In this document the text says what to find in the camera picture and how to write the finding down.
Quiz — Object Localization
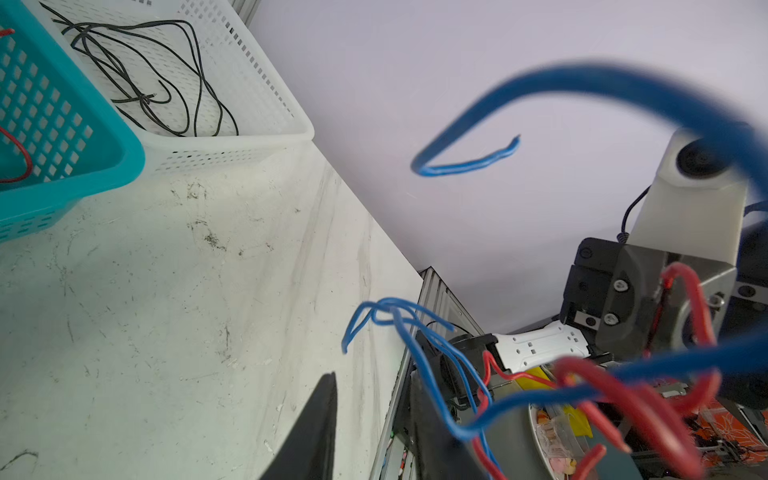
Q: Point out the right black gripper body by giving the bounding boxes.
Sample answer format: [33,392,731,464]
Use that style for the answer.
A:
[559,238,737,360]

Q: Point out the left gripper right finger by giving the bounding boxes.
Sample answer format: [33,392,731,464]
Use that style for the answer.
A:
[409,372,480,479]

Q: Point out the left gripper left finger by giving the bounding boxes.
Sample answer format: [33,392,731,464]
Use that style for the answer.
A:
[261,373,338,480]

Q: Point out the red blue black cables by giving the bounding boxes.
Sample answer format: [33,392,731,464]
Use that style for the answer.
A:
[470,262,724,480]

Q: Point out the red brown cable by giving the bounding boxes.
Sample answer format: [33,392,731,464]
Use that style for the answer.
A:
[0,26,35,185]

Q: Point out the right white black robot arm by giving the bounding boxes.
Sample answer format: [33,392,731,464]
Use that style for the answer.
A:
[449,221,767,372]

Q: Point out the right white plastic basket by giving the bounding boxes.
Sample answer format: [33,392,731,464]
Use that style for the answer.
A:
[33,1,315,175]

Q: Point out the teal plastic basket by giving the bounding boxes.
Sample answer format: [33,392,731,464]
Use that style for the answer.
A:
[1,1,145,241]

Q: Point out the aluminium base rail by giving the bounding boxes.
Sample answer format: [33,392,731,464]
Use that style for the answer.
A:
[368,266,484,480]

